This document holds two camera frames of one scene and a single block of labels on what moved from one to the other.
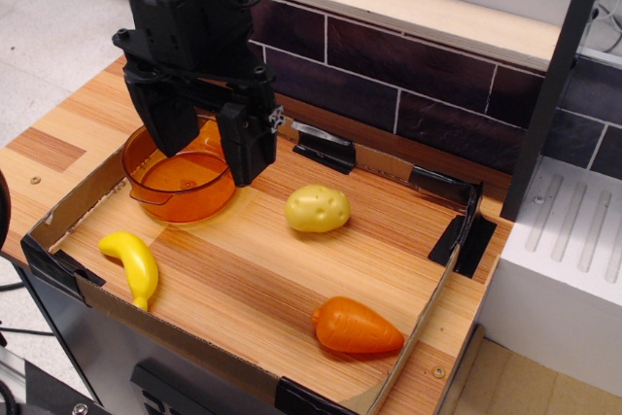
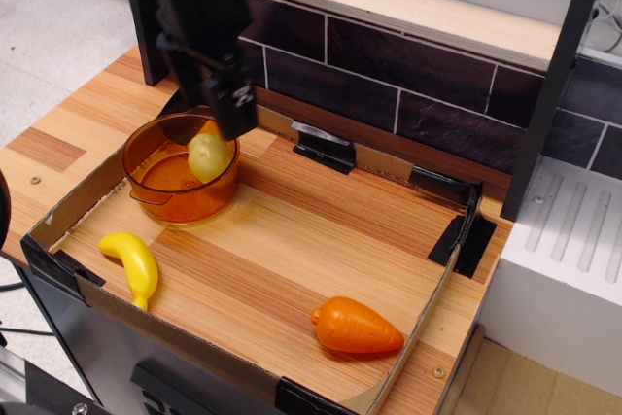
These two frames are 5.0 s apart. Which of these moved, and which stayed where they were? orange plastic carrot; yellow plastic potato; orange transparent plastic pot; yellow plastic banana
Moved: yellow plastic potato
Stayed: orange transparent plastic pot; yellow plastic banana; orange plastic carrot
